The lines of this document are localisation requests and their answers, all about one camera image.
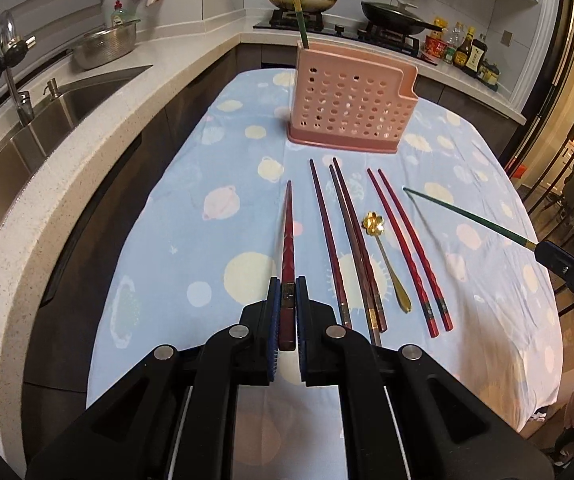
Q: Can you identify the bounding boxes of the chrome faucet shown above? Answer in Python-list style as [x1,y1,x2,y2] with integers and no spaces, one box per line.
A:
[0,10,35,126]

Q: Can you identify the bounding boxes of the dark red patterned chopstick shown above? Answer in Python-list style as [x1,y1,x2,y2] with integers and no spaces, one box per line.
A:
[278,180,298,352]

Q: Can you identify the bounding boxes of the green chopstick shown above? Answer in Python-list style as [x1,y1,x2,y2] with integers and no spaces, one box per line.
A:
[402,186,542,253]
[288,0,310,51]

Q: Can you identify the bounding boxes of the white kitchen countertop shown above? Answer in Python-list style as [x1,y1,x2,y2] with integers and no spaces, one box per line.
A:
[0,7,526,411]

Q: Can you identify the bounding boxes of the gold flower spoon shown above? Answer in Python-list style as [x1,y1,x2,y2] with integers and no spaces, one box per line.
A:
[363,211,412,314]

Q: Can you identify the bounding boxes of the brown chopstick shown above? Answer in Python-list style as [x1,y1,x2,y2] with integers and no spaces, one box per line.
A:
[328,164,384,347]

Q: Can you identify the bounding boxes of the clear plastic bottle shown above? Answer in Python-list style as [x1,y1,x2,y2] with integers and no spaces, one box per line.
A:
[444,22,462,63]

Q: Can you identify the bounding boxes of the dark soy sauce bottle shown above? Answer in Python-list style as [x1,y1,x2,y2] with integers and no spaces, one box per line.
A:
[464,35,488,77]

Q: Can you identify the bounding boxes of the brown sauce bottle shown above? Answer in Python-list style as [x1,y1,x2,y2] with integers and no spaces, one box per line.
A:
[454,27,475,68]

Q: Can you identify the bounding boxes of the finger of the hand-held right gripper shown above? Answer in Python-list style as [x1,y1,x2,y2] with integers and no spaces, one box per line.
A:
[536,240,574,287]

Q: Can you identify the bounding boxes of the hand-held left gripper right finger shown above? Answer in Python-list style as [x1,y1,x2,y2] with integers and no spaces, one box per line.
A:
[297,280,555,480]

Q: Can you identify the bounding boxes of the pink perforated utensil holder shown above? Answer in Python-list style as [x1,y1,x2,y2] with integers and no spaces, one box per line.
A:
[287,45,418,153]

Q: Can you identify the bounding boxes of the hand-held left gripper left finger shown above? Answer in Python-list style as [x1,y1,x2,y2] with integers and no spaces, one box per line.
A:
[26,277,284,480]

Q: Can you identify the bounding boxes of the beige wok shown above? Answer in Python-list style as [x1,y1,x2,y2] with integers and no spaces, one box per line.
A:
[265,0,340,13]

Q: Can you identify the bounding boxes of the small jars in green tray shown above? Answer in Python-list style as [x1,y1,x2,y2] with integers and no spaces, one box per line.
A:
[479,60,500,90]

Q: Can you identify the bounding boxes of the black gas stove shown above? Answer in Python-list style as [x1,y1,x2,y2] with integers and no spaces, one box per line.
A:
[253,7,422,58]

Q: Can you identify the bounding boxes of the red noodle cup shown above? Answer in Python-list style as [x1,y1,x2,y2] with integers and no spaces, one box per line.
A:
[424,35,450,64]

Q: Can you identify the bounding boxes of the stainless steel sink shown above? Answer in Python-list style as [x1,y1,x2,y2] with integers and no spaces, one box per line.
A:
[0,65,154,293]

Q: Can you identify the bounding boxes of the bright red chopstick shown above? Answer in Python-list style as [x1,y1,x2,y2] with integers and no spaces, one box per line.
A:
[377,168,454,332]
[367,168,440,338]

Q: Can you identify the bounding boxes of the stainless steel colander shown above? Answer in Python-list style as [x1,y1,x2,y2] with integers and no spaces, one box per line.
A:
[71,19,142,71]

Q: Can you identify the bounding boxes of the black frying pan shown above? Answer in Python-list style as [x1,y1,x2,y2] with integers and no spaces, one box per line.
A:
[361,1,445,36]

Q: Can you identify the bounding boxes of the blue planet print tablecloth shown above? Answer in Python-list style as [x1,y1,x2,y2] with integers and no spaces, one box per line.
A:
[86,67,564,433]

